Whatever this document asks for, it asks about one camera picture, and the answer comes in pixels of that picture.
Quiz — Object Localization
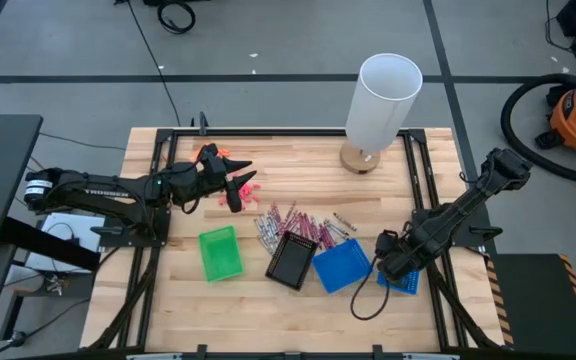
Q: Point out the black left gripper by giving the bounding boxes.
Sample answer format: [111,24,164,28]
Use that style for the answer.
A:
[172,143,258,214]

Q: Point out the black beam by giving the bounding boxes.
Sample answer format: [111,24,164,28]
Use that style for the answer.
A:
[0,215,102,274]

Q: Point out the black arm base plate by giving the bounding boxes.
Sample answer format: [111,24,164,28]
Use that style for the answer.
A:
[90,207,172,250]
[412,207,503,250]

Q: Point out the black plastic basket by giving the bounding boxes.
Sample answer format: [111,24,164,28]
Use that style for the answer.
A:
[264,230,320,292]

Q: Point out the black floor cable with plug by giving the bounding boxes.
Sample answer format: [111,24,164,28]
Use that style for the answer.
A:
[0,298,92,360]

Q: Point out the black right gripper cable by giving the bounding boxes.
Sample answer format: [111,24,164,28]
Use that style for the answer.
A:
[349,253,393,322]

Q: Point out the black aluminium table frame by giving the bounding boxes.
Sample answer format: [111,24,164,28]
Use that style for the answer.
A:
[87,112,503,360]

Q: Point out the green plastic basket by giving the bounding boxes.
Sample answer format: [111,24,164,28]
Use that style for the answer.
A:
[197,224,246,284]

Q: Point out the white shade wooden table lamp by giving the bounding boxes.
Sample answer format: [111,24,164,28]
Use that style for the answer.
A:
[338,52,424,176]

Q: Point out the thin black floor cable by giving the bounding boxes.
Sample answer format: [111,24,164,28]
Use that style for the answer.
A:
[126,0,183,127]
[37,131,127,151]

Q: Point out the metal keys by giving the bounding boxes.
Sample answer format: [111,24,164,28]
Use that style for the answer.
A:
[44,273,65,297]

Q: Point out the black yellow-striped floor platform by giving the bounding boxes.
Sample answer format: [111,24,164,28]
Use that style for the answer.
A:
[484,252,576,359]

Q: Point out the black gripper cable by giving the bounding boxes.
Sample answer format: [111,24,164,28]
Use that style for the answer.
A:
[349,253,393,322]
[179,187,204,216]

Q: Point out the white paper sheet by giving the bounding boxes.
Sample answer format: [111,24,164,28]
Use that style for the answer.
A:
[23,212,107,274]

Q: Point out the blue plastic basket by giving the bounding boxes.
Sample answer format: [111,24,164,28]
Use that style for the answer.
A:
[376,268,422,296]
[311,237,375,295]

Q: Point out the coiled black cable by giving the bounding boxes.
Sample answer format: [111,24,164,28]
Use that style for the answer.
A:
[156,0,198,36]

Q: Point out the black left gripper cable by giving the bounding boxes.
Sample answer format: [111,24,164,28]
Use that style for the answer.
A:
[179,187,204,216]

